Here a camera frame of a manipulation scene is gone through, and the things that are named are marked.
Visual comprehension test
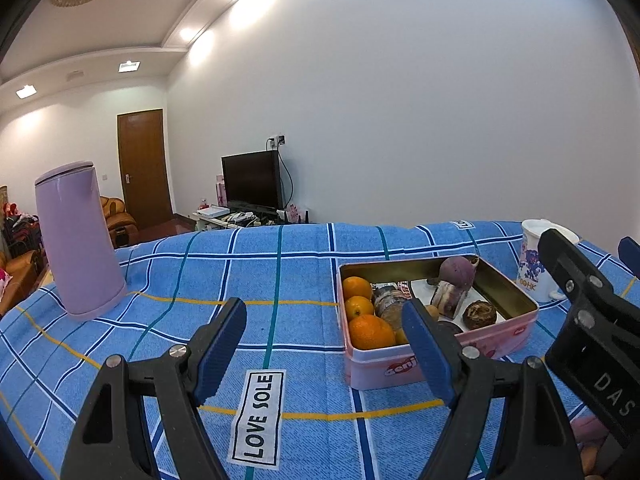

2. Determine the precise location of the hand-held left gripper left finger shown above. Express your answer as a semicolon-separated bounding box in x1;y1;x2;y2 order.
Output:
60;297;248;480

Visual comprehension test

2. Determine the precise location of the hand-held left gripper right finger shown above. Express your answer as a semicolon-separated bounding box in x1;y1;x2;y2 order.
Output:
401;299;586;480

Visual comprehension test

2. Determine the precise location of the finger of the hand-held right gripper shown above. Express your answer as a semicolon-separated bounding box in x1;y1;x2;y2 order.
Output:
536;228;640;333
617;236;640;281

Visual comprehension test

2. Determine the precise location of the cut purple fruit piece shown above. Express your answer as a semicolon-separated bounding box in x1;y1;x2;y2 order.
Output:
432;280;471;320

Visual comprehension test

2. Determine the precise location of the pink tin box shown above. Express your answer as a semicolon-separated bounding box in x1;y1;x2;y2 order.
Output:
336;254;540;391

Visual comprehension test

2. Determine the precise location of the orange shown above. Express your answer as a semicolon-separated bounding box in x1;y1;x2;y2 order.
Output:
345;295;376;318
348;313;397;350
342;276;375;301

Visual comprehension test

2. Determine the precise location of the brown ribbed fruit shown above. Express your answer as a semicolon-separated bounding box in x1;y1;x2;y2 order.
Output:
374;291;407;331

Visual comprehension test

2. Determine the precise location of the wrinkled dark brown fruit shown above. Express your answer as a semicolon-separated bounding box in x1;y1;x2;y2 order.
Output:
462;300;497;331

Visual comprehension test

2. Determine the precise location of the round purple fruit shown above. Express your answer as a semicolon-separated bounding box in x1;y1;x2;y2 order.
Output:
439;256;480;292

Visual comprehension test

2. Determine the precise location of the person's right hand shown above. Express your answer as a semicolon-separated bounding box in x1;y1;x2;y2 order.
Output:
570;417;612;480

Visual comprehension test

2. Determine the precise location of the white printed mug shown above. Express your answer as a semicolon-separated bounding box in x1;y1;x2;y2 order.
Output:
517;218;581;303

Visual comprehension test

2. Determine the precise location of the blue plaid blanket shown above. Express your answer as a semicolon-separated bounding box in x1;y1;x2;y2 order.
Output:
0;220;640;480

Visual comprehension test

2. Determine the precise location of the white television stand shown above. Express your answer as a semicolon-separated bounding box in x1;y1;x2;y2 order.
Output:
192;207;311;233

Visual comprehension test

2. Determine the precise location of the black television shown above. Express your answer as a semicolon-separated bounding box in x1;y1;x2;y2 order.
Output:
221;150;283;211

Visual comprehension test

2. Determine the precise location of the brown leather armchair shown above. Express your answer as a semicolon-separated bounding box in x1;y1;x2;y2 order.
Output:
97;196;138;248

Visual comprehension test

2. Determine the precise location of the lilac electric kettle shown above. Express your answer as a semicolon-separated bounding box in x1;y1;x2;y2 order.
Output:
34;161;128;322

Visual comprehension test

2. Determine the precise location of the brown wooden door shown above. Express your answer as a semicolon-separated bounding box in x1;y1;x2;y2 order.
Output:
117;108;173;231

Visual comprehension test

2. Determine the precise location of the brown leather sofa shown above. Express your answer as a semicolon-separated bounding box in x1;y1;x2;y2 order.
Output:
0;250;46;316

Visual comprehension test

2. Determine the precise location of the dark rack with red items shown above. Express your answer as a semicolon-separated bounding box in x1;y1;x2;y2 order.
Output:
0;202;41;261

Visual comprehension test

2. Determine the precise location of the black power cable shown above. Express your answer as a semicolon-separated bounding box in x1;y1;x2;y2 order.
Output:
277;150;296;211

